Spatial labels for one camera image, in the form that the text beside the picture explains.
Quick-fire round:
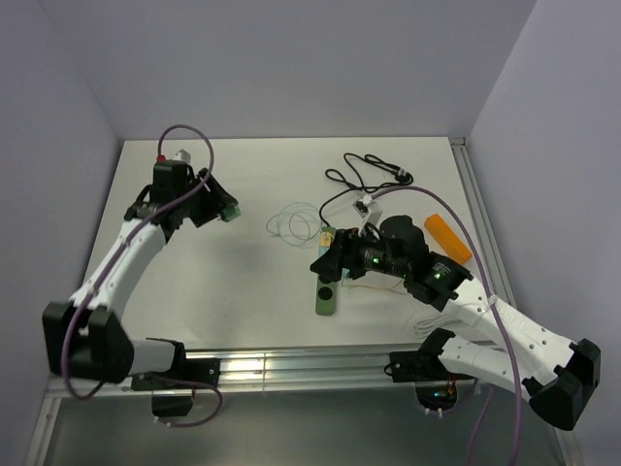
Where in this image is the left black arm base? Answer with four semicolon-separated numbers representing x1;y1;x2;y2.
130;358;223;428

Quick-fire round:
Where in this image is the green plug adapter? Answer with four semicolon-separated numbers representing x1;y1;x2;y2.
220;206;241;222

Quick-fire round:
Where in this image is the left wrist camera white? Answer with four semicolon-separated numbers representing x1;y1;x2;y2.
173;149;192;164

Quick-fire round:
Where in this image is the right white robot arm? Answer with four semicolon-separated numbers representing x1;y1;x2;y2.
310;216;601;431

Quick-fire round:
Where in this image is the aluminium rail frame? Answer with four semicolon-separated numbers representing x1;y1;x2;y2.
28;137;583;466

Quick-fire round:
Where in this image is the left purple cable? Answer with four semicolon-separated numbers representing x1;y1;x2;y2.
60;124;217;400

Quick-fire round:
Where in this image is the light blue thin cable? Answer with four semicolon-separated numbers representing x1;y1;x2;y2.
265;201;321;249

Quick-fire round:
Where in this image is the black power cord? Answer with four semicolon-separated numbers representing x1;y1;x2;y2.
317;152;415;228

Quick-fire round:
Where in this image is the yellow plug adapter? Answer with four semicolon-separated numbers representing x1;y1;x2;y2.
319;231;333;249

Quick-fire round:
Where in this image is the green power strip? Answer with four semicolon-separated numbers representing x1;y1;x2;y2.
314;226;337;316

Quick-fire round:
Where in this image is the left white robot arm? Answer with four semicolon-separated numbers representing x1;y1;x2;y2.
43;158;240;387

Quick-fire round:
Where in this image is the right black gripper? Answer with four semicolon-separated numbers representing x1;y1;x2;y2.
310;223;409;281

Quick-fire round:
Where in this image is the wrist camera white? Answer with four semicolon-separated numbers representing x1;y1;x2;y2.
352;194;383;234
173;149;192;164

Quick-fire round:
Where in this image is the orange rectangular block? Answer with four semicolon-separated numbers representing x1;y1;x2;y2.
424;214;473;265

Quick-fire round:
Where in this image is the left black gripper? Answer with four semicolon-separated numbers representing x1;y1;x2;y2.
176;168;237;228

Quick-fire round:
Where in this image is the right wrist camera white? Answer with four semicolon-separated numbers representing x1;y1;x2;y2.
352;194;383;234

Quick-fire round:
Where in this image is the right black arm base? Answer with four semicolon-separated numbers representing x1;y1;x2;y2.
383;350;479;418

